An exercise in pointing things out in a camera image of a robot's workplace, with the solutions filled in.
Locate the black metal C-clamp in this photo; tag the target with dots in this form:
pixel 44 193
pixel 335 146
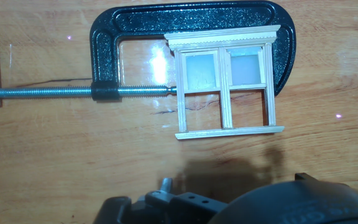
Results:
pixel 197 15

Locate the miniature wooden window frame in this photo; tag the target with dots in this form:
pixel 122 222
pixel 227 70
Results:
pixel 226 109

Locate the small wooden window sash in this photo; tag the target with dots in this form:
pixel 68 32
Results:
pixel 245 70
pixel 200 71

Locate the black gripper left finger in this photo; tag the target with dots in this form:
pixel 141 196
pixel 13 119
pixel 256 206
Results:
pixel 185 208

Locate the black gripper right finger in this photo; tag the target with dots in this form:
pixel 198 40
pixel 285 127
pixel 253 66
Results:
pixel 304 178

